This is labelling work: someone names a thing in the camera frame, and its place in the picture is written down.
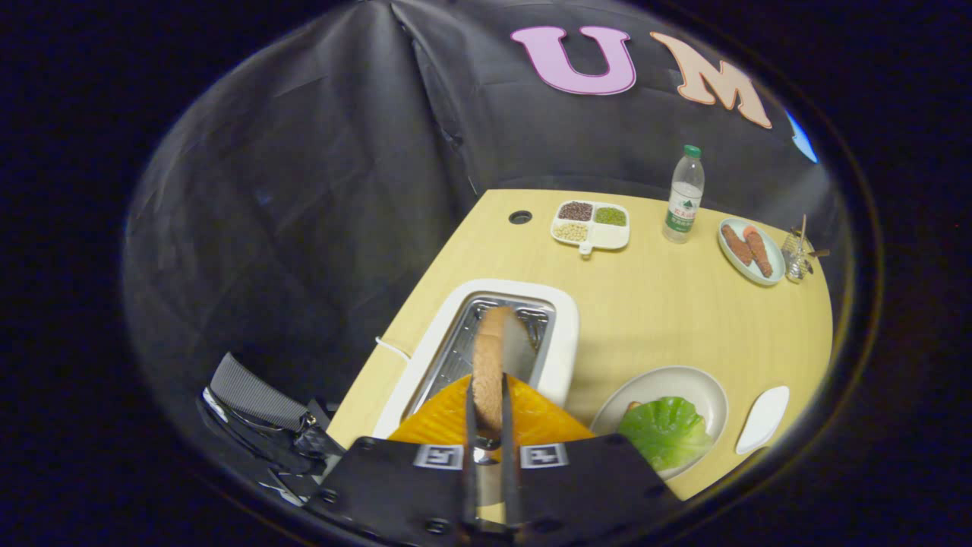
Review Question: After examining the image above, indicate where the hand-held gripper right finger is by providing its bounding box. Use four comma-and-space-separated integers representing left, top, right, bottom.
500, 372, 680, 533

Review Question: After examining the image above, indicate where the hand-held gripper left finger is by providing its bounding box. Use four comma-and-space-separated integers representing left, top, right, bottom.
304, 372, 479, 547

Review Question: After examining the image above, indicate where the green lettuce leaf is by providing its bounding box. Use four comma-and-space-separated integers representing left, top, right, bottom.
617, 396, 715, 472

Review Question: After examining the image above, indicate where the toasted bread slice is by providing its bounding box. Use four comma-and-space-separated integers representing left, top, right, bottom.
471, 305, 536, 434

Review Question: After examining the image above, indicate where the round white plate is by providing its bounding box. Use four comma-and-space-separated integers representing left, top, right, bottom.
590, 365, 729, 481

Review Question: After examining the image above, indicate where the white toaster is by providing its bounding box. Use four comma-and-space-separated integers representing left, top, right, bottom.
372, 279, 580, 440

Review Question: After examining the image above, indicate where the white square plate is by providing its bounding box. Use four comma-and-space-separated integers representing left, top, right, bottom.
735, 386, 791, 455

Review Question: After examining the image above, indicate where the white divided dish of beans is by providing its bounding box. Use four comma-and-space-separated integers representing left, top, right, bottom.
551, 200, 631, 257

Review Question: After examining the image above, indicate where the brown meat slice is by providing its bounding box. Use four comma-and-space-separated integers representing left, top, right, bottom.
743, 226, 774, 278
721, 224, 754, 267

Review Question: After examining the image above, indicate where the light blue plate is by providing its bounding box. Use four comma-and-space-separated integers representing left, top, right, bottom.
718, 218, 787, 286

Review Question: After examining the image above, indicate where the clear water bottle green cap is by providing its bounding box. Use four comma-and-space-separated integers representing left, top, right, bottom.
662, 144, 705, 244

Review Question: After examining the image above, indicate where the clear glass utensil holder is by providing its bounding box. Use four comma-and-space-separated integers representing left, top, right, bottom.
782, 230, 815, 283

